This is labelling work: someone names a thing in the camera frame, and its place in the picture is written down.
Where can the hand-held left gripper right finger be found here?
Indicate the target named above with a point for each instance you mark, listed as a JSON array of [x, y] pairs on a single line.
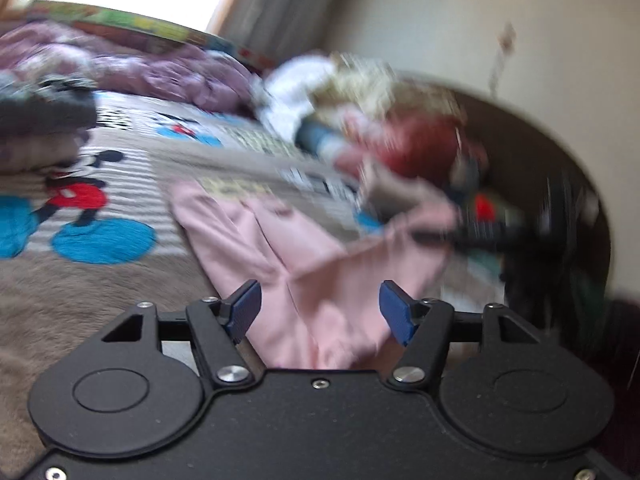
[[397, 312]]

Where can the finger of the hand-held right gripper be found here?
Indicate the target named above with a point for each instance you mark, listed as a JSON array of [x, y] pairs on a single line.
[[445, 237]]

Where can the white quilt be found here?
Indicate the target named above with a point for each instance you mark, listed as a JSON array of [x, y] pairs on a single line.
[[290, 95]]

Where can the purple quilt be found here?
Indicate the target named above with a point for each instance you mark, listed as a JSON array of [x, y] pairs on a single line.
[[150, 67]]

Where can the grey curtain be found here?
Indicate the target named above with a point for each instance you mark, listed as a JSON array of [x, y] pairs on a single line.
[[285, 5]]

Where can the colourful foam play mat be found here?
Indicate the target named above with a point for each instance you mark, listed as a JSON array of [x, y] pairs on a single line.
[[150, 25]]

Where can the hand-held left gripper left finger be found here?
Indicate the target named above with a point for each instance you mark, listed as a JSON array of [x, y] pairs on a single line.
[[245, 310]]

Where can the pink sweatshirt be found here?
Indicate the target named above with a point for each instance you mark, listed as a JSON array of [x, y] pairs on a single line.
[[310, 260]]

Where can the small red item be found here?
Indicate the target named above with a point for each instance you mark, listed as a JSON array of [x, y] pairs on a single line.
[[484, 207]]

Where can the red quilt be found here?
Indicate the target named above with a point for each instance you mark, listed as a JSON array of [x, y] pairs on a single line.
[[425, 145]]

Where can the cartoon mouse printed blanket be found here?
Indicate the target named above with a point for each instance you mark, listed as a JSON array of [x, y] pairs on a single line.
[[125, 170]]

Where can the blue striped rolled quilt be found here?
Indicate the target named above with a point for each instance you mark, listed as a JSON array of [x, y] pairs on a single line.
[[317, 140]]

